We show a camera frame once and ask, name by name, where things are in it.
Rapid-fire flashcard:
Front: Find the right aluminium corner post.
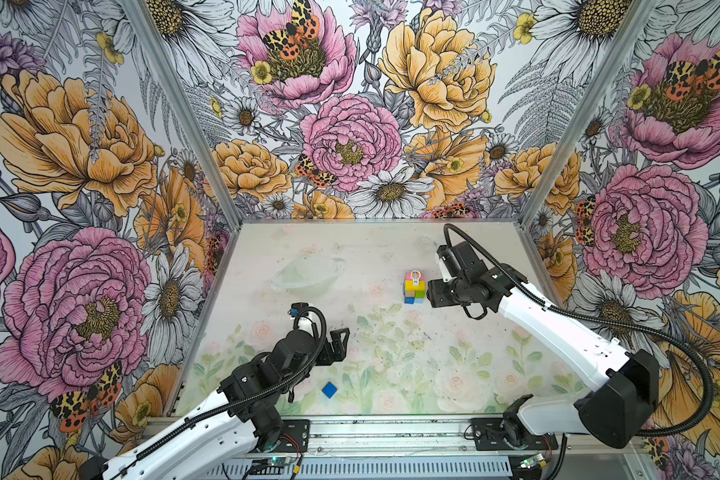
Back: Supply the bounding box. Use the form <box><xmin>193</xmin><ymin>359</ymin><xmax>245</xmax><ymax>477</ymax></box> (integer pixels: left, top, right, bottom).
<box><xmin>519</xmin><ymin>0</ymin><xmax>656</xmax><ymax>229</ymax></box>

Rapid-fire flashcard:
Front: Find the yellow rectangular wood block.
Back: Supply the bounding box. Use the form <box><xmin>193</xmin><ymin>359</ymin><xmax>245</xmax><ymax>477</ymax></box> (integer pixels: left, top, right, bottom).
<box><xmin>404</xmin><ymin>279</ymin><xmax>426</xmax><ymax>292</ymax></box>

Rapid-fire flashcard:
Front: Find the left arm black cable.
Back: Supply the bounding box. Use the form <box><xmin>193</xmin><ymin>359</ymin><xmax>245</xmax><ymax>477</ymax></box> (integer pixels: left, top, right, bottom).
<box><xmin>104</xmin><ymin>302</ymin><xmax>329</xmax><ymax>480</ymax></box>

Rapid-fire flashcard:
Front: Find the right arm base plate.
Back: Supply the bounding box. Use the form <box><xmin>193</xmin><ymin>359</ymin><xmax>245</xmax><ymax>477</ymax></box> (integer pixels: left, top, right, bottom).
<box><xmin>462</xmin><ymin>416</ymin><xmax>559</xmax><ymax>451</ymax></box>

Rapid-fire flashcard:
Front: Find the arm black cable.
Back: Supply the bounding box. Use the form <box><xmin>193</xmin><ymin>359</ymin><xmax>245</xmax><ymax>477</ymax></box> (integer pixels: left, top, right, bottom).
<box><xmin>443</xmin><ymin>223</ymin><xmax>715</xmax><ymax>480</ymax></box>
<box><xmin>104</xmin><ymin>302</ymin><xmax>329</xmax><ymax>480</ymax></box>

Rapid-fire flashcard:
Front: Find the aluminium corner post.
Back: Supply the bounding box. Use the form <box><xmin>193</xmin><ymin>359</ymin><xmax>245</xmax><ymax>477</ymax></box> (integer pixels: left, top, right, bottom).
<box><xmin>123</xmin><ymin>1</ymin><xmax>242</xmax><ymax>234</ymax></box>
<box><xmin>519</xmin><ymin>0</ymin><xmax>656</xmax><ymax>229</ymax></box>

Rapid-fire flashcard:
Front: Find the pink rectangular wood block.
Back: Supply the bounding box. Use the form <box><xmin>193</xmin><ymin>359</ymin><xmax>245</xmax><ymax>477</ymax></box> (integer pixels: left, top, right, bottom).
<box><xmin>405</xmin><ymin>270</ymin><xmax>423</xmax><ymax>282</ymax></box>

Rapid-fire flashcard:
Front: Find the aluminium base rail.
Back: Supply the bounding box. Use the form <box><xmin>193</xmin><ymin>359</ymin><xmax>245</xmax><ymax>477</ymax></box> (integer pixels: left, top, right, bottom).
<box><xmin>133</xmin><ymin>413</ymin><xmax>644</xmax><ymax>461</ymax></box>

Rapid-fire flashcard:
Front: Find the left aluminium corner post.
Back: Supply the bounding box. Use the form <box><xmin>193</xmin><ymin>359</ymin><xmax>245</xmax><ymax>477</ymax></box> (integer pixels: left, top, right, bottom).
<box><xmin>123</xmin><ymin>1</ymin><xmax>242</xmax><ymax>234</ymax></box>

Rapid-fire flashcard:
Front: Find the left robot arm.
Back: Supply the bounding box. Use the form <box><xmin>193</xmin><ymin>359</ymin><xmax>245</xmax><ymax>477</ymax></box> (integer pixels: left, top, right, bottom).
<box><xmin>78</xmin><ymin>328</ymin><xmax>350</xmax><ymax>479</ymax></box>

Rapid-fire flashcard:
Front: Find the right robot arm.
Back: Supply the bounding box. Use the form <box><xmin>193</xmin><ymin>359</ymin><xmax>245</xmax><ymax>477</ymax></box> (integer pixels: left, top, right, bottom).
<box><xmin>427</xmin><ymin>242</ymin><xmax>659</xmax><ymax>448</ymax></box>

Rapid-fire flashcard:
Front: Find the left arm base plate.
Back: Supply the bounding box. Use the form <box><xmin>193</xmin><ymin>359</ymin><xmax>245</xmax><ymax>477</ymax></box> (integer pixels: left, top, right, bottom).
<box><xmin>263</xmin><ymin>419</ymin><xmax>311</xmax><ymax>454</ymax></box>

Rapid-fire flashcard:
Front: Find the white vented cable duct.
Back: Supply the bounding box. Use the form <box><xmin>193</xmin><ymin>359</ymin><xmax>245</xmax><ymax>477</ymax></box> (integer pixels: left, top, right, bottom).
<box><xmin>200</xmin><ymin>455</ymin><xmax>513</xmax><ymax>479</ymax></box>

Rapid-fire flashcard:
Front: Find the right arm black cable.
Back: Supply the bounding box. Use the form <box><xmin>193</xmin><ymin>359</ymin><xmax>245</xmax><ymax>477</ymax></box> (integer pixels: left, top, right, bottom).
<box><xmin>443</xmin><ymin>223</ymin><xmax>715</xmax><ymax>480</ymax></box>

